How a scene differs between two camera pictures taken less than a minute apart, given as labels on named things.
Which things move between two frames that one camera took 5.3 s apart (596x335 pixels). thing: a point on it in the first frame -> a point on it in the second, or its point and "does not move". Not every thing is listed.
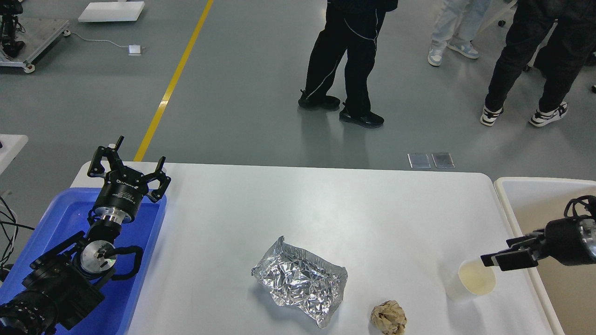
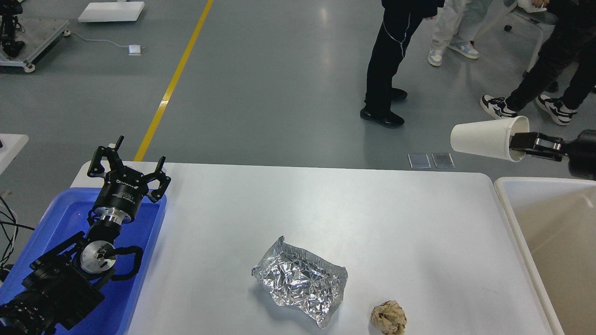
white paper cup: [472, 278] -> [491, 137]
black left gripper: [121, 194] does not move
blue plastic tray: [65, 214] does not move
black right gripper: [570, 241] -> [581, 152]
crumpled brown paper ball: [389, 318] does not move
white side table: [10, 145] does not move
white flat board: [111, 11] does not move
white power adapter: [134, 50] does not move
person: [352, 26] -> [400, 17]
